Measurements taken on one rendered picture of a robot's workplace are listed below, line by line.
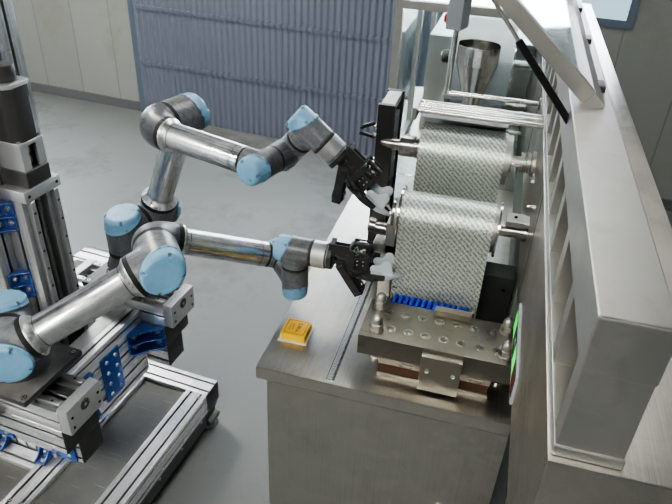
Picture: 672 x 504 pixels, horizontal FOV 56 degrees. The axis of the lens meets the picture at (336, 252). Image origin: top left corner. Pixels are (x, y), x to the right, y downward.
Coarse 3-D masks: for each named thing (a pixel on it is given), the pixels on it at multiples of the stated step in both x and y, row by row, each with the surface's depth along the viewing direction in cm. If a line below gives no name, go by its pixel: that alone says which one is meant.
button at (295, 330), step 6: (288, 318) 179; (288, 324) 176; (294, 324) 176; (300, 324) 177; (306, 324) 177; (282, 330) 174; (288, 330) 174; (294, 330) 174; (300, 330) 174; (306, 330) 175; (282, 336) 174; (288, 336) 173; (294, 336) 173; (300, 336) 172; (306, 336) 174; (300, 342) 173
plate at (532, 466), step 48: (528, 144) 217; (528, 192) 179; (528, 240) 152; (528, 288) 133; (528, 336) 117; (528, 384) 105; (528, 432) 95; (528, 480) 87; (576, 480) 76; (624, 480) 74
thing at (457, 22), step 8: (456, 0) 184; (464, 0) 183; (448, 8) 187; (456, 8) 185; (464, 8) 185; (448, 16) 188; (456, 16) 186; (464, 16) 187; (448, 24) 189; (456, 24) 187; (464, 24) 189
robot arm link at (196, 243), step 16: (144, 224) 164; (160, 224) 164; (176, 224) 170; (192, 240) 171; (208, 240) 174; (224, 240) 176; (240, 240) 180; (256, 240) 184; (272, 240) 190; (192, 256) 175; (208, 256) 175; (224, 256) 177; (240, 256) 179; (256, 256) 181; (272, 256) 184
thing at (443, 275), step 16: (400, 240) 164; (400, 256) 166; (416, 256) 165; (432, 256) 163; (448, 256) 162; (464, 256) 161; (480, 256) 160; (400, 272) 169; (416, 272) 167; (432, 272) 166; (448, 272) 165; (464, 272) 163; (480, 272) 162; (400, 288) 171; (416, 288) 170; (432, 288) 168; (448, 288) 167; (464, 288) 166; (480, 288) 164; (464, 304) 168
